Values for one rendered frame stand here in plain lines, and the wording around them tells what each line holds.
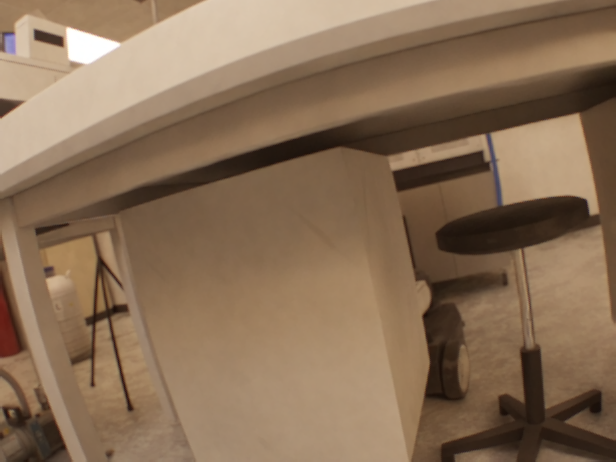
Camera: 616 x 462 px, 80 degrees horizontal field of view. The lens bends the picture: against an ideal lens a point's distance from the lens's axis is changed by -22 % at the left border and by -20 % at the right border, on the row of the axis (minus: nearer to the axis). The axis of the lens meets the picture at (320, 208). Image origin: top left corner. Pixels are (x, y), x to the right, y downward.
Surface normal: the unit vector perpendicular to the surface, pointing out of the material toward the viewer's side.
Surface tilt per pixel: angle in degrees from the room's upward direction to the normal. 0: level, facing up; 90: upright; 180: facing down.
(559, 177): 90
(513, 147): 90
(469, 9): 90
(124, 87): 90
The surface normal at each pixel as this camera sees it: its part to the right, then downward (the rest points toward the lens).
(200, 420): -0.29, 0.08
